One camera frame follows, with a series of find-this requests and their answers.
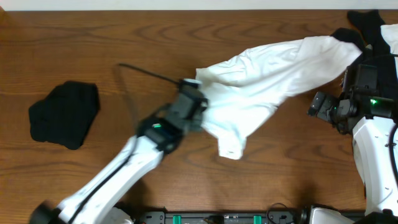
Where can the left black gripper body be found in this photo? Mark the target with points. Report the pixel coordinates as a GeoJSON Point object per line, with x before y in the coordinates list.
{"type": "Point", "coordinates": [195, 106]}

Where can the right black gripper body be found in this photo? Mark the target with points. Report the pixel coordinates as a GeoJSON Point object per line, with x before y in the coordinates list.
{"type": "Point", "coordinates": [341, 123]}

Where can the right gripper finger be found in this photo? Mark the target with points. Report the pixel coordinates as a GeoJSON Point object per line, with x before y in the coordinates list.
{"type": "Point", "coordinates": [316, 103]}
{"type": "Point", "coordinates": [328, 106]}

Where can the white t-shirt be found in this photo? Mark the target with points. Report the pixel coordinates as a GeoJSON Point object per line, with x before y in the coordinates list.
{"type": "Point", "coordinates": [246, 90]}

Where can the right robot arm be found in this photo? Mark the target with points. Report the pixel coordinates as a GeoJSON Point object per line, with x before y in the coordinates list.
{"type": "Point", "coordinates": [371, 119]}

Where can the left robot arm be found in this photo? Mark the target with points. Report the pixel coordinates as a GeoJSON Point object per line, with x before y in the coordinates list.
{"type": "Point", "coordinates": [155, 137]}

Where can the dark navy garment pile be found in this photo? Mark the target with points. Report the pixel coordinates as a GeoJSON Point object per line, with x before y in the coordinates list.
{"type": "Point", "coordinates": [367, 36]}

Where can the white garment under pile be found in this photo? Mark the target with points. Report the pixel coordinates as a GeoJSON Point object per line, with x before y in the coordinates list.
{"type": "Point", "coordinates": [389, 34]}

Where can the folded black garment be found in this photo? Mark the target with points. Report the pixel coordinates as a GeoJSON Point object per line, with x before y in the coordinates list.
{"type": "Point", "coordinates": [65, 115]}

